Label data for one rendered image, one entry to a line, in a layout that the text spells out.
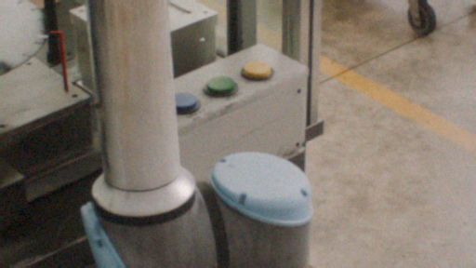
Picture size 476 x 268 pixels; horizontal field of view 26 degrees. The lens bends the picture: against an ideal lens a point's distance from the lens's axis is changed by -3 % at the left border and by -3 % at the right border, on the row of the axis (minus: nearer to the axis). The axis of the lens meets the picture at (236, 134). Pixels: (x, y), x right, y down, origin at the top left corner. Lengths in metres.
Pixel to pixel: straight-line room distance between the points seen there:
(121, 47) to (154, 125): 0.09
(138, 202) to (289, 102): 0.51
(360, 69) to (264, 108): 1.90
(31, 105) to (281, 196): 0.56
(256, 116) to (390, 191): 1.36
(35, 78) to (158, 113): 0.61
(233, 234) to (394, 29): 2.58
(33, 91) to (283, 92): 0.39
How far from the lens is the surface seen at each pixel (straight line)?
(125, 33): 1.03
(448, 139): 3.09
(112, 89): 1.06
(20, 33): 1.59
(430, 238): 2.69
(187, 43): 1.70
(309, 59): 1.65
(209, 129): 1.47
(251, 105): 1.51
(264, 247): 1.17
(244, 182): 1.17
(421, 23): 3.62
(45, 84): 1.65
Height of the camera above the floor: 1.66
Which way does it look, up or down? 33 degrees down
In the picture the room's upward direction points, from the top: 1 degrees counter-clockwise
